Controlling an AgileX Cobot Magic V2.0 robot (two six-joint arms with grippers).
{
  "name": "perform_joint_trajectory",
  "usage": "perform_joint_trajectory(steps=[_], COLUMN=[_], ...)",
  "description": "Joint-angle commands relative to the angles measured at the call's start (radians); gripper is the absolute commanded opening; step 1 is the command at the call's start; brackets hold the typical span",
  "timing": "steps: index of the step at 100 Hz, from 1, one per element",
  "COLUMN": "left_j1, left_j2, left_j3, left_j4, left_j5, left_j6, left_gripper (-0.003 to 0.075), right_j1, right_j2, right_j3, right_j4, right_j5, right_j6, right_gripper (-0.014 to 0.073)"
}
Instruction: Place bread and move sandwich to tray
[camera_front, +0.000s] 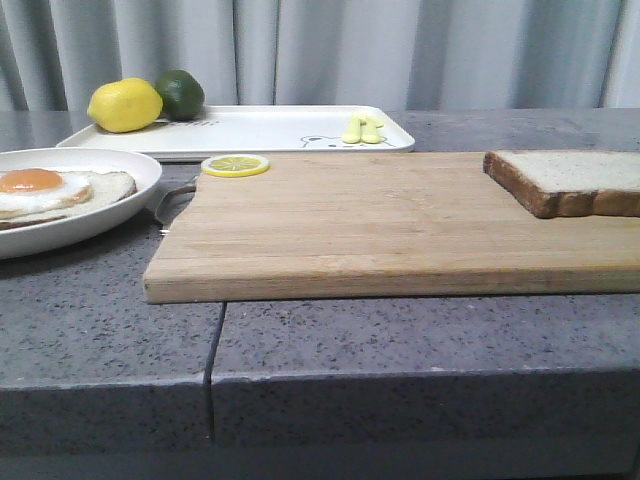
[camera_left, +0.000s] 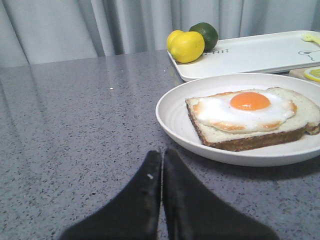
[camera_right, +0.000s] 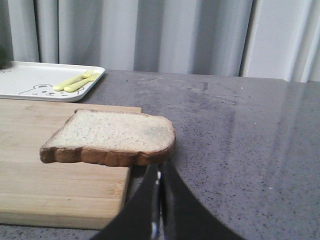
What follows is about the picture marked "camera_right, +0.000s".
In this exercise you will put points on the wooden cutting board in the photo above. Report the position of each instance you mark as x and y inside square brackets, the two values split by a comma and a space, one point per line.
[64, 195]

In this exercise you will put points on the grey curtain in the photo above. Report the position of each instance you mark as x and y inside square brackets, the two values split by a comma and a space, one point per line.
[246, 38]

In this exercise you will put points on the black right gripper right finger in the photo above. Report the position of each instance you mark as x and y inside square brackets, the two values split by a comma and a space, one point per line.
[184, 217]

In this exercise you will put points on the white bear tray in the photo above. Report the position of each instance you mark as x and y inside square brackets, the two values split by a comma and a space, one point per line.
[35, 81]

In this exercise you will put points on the yellow plastic fork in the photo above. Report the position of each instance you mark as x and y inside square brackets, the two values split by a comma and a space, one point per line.
[60, 86]

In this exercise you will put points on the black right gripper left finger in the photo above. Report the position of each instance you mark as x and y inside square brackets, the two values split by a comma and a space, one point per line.
[140, 217]

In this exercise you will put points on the bread slice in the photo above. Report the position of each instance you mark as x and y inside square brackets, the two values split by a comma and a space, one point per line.
[114, 139]

